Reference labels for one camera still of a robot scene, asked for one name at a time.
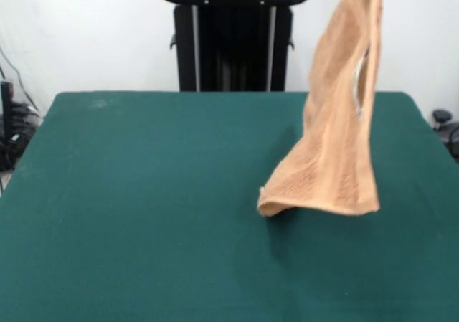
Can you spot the tan terry towel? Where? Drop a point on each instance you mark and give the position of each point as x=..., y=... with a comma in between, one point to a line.
x=333, y=139

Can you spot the black chair part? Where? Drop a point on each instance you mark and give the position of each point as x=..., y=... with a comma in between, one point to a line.
x=446, y=128

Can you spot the dark green table cloth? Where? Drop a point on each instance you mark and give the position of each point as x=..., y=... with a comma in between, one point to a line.
x=107, y=211

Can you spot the black upright box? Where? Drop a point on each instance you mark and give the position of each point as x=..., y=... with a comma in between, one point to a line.
x=6, y=107

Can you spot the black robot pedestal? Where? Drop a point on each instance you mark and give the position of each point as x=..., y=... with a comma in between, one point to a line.
x=233, y=49

